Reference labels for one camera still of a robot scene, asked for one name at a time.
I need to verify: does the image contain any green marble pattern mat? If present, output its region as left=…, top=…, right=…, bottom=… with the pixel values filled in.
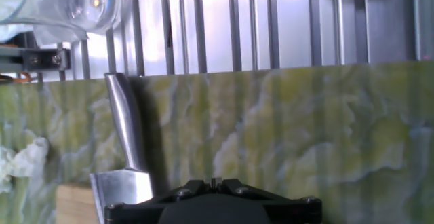
left=0, top=60, right=434, bottom=224

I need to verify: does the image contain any crumpled white tissue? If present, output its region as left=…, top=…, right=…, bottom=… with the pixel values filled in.
left=0, top=136, right=51, bottom=195

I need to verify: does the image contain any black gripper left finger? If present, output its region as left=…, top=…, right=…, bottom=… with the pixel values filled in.
left=104, top=178, right=215, bottom=224

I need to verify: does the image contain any clear glass cup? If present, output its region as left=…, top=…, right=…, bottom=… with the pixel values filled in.
left=0, top=0, right=123, bottom=45

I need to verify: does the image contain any steel cleaver knife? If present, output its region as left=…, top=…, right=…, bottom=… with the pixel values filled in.
left=89, top=72, right=154, bottom=224

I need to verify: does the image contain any bamboo cutting board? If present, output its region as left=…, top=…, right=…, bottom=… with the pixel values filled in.
left=56, top=183, right=100, bottom=224

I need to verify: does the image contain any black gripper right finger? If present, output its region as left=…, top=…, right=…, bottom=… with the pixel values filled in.
left=216, top=178, right=323, bottom=224

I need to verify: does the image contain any black metal bracket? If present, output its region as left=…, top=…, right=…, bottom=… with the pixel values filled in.
left=0, top=45, right=71, bottom=74

